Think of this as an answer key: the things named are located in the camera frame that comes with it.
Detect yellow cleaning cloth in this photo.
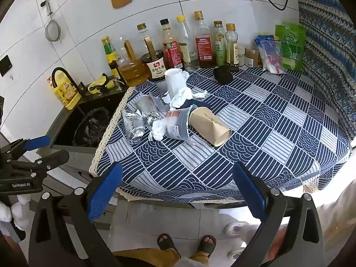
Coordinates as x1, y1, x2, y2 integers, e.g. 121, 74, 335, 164
87, 73, 118, 94

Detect metal mesh strainer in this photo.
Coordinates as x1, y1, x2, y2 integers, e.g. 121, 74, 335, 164
44, 1, 62, 43

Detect small tan jar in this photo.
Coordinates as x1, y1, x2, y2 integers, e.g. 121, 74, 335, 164
245, 48, 260, 68

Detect black wall switch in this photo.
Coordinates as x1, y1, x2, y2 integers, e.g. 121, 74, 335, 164
0, 56, 13, 77

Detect slim clear gold cap bottle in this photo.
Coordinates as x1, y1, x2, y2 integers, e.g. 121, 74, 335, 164
136, 23, 148, 57

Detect yellow cap clear bottle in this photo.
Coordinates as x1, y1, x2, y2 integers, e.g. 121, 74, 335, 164
176, 15, 200, 72

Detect clear plastic packet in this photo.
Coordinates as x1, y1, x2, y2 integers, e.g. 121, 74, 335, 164
254, 34, 287, 75

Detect green plastic bag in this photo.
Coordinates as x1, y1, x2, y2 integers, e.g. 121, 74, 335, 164
275, 22, 306, 72

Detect black faucet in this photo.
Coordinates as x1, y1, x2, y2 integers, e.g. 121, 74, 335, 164
51, 67, 87, 100

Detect green cap yellow label bottle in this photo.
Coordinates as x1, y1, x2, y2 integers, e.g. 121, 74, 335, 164
101, 36, 123, 81

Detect large white tissue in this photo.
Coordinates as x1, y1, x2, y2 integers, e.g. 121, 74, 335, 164
170, 71, 208, 111

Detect brown paper cup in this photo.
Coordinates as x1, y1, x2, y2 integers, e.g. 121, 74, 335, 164
188, 106, 232, 147

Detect person's left hand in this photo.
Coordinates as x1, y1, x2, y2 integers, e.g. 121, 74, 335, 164
0, 192, 32, 232

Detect person's right foot in slipper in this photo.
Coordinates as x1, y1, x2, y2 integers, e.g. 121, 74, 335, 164
196, 235, 218, 259

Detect small white tissue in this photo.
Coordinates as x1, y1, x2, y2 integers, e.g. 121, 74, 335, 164
148, 119, 169, 142

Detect yellow oil jug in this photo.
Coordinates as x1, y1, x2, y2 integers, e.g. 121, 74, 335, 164
49, 71, 83, 111

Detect person's foot in slipper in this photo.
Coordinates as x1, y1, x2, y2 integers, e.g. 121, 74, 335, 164
196, 235, 218, 259
157, 233, 182, 253

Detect white shoe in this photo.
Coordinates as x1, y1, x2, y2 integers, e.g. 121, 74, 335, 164
224, 221, 251, 236
227, 247, 247, 260

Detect gold cap red label bottle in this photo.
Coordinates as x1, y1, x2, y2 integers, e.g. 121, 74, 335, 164
193, 10, 216, 69

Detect plain clear plastic cup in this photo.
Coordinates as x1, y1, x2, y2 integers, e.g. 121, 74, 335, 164
136, 95, 157, 114

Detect yellow trousers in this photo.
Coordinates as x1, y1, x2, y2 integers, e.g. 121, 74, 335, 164
111, 248, 210, 267

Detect blue patterned curtain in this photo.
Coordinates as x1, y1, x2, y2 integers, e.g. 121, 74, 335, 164
294, 0, 356, 148

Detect black kitchen sink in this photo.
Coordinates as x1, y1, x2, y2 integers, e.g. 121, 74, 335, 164
37, 89, 131, 158

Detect gold cap pale label bottle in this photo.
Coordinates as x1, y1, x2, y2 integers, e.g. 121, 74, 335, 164
224, 24, 240, 69

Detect blue patterned tablecloth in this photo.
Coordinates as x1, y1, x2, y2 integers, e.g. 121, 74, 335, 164
89, 66, 352, 204

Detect labelled clear plastic cup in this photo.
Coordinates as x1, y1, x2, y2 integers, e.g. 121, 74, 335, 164
163, 104, 198, 142

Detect long crumpled foil wrap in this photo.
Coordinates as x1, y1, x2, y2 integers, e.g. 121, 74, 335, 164
121, 109, 146, 145

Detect white paper cup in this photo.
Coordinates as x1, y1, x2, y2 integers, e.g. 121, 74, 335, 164
164, 68, 187, 99

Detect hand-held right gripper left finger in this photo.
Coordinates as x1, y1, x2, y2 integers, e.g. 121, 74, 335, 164
28, 163, 123, 267

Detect foil ball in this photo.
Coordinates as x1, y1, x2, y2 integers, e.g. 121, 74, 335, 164
142, 111, 163, 125

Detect dark sauce jug gold handle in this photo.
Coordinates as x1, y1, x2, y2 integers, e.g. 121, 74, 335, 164
140, 36, 167, 81

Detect green tea bottle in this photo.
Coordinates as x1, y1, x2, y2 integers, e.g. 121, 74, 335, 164
213, 21, 227, 68

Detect clear jug of amber oil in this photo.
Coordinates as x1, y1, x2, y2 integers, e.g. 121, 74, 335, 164
116, 37, 148, 87

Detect black crumpled cloth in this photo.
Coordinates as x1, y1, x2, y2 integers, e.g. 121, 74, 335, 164
213, 65, 234, 85

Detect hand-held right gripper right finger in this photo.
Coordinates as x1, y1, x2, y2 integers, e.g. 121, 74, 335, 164
231, 162, 331, 267

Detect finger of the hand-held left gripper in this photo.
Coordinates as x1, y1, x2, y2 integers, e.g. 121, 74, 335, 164
0, 136, 51, 159
7, 150, 70, 178

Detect black cap red label bottle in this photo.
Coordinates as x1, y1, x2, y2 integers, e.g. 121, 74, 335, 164
159, 18, 184, 72

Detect person's left foot in slipper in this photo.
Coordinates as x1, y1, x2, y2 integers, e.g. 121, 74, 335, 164
157, 233, 182, 253

